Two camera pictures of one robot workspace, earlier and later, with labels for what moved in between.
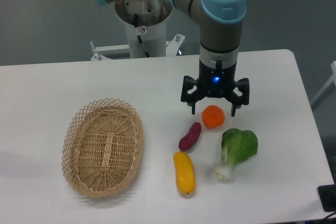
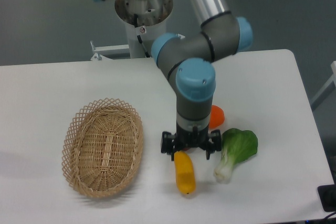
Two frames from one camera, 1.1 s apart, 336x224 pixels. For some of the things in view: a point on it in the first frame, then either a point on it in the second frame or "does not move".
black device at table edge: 327,194 does not move
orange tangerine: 213,116 does not move
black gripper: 218,82 -> 185,139
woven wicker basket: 102,146 does not move
